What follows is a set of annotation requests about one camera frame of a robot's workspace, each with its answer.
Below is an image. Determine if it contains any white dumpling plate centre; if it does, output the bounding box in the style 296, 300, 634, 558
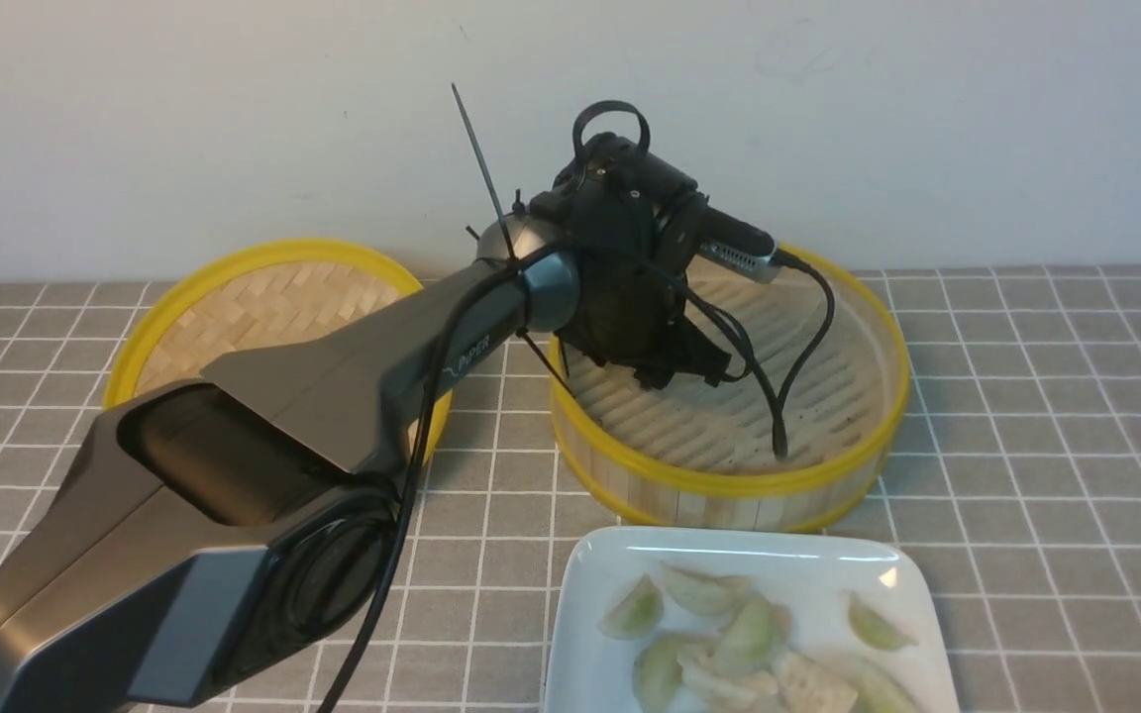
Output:
677, 647, 784, 712

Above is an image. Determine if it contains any beige dumpling plate bottom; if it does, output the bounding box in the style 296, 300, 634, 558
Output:
772, 649, 859, 712

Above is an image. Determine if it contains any green dumpling plate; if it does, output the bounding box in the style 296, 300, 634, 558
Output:
818, 653, 924, 712
598, 573, 665, 641
631, 631, 712, 712
845, 592, 919, 653

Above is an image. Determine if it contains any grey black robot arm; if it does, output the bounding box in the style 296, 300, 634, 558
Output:
0, 133, 775, 712

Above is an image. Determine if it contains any green dumpling plate bottom right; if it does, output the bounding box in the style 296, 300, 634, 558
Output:
818, 653, 924, 712

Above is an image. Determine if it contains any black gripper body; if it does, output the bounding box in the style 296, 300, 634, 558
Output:
559, 260, 733, 391

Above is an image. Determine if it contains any white square plate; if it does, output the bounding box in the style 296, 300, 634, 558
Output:
542, 525, 960, 712

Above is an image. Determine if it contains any black cable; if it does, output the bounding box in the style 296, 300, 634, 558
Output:
313, 99, 837, 713

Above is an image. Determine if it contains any yellow rimmed bamboo steamer lid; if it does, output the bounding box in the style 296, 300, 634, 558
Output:
94, 240, 424, 473

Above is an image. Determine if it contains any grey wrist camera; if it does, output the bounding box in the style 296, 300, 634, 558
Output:
694, 206, 782, 284

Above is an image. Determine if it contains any black zip tie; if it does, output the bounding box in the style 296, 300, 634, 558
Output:
450, 81, 571, 392

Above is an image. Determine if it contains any pale dumpling plate top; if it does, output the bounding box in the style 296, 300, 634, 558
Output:
661, 562, 753, 617

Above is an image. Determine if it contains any yellow rimmed bamboo steamer basket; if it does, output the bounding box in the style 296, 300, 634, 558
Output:
551, 252, 913, 532

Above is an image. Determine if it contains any green dumpling plate bottom left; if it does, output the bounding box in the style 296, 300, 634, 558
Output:
631, 631, 712, 712

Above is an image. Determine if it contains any green steamed dumpling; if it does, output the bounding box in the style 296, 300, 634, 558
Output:
711, 592, 791, 676

